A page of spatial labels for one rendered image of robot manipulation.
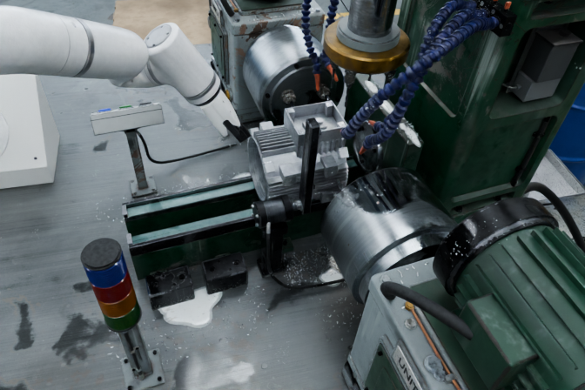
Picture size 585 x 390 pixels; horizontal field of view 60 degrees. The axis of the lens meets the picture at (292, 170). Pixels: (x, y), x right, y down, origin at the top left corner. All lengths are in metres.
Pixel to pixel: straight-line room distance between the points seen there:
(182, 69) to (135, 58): 0.14
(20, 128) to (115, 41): 0.75
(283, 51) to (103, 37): 0.62
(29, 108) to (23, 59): 0.80
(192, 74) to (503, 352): 0.72
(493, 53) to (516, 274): 0.50
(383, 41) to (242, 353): 0.72
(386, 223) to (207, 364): 0.50
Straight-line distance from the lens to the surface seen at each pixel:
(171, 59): 0.99
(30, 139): 1.55
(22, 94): 1.57
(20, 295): 1.36
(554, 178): 2.43
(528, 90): 1.22
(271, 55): 1.37
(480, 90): 1.10
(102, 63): 0.85
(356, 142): 1.34
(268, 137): 1.15
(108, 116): 1.30
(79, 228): 1.44
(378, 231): 0.94
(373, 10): 1.01
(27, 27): 0.77
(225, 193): 1.28
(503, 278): 0.70
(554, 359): 0.68
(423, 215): 0.96
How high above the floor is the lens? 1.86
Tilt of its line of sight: 44 degrees down
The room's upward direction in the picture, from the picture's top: 4 degrees clockwise
